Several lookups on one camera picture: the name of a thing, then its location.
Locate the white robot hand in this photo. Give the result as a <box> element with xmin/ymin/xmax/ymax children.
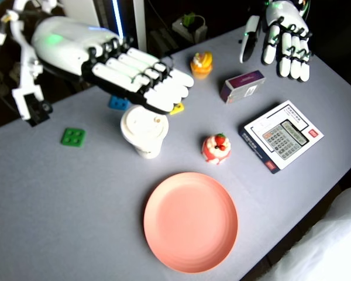
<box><xmin>31</xmin><ymin>16</ymin><xmax>195</xmax><ymax>115</ymax></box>
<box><xmin>239</xmin><ymin>0</ymin><xmax>314</xmax><ymax>83</ymax></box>

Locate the purple card box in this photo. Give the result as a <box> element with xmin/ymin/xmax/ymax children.
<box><xmin>220</xmin><ymin>70</ymin><xmax>266</xmax><ymax>105</ymax></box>

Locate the white paper cup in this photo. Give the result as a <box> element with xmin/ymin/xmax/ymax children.
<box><xmin>119</xmin><ymin>105</ymin><xmax>170</xmax><ymax>160</ymax></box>

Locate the white calculator box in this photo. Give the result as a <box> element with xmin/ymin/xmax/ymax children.
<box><xmin>238</xmin><ymin>100</ymin><xmax>325</xmax><ymax>174</ymax></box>

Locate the pink round plate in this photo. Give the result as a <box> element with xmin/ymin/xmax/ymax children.
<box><xmin>143</xmin><ymin>172</ymin><xmax>239</xmax><ymax>274</ymax></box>

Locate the blue toy block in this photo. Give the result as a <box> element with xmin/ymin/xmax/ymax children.
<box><xmin>108</xmin><ymin>95</ymin><xmax>132</xmax><ymax>111</ymax></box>

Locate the white pillar with blue light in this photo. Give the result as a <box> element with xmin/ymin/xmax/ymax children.
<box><xmin>60</xmin><ymin>0</ymin><xmax>149</xmax><ymax>53</ymax></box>

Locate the green four-stud block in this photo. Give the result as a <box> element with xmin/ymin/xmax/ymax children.
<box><xmin>60</xmin><ymin>127</ymin><xmax>87</xmax><ymax>148</ymax></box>

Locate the grey power strip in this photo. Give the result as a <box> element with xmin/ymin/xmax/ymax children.
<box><xmin>171</xmin><ymin>12</ymin><xmax>208</xmax><ymax>44</ymax></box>

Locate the toy orange cupcake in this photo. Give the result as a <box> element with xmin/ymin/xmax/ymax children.
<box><xmin>190</xmin><ymin>51</ymin><xmax>214</xmax><ymax>80</ymax></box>

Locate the yellow four-hole block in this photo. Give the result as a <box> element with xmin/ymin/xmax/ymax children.
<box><xmin>169</xmin><ymin>102</ymin><xmax>185</xmax><ymax>116</ymax></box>

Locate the toy strawberry cake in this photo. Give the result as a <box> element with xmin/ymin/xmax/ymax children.
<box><xmin>201</xmin><ymin>133</ymin><xmax>232</xmax><ymax>165</ymax></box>

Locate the grey table cloth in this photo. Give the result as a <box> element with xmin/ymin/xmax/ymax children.
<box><xmin>0</xmin><ymin>25</ymin><xmax>351</xmax><ymax>281</ymax></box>

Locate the white fabric sheet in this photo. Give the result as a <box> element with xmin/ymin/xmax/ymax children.
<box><xmin>263</xmin><ymin>184</ymin><xmax>351</xmax><ymax>281</ymax></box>

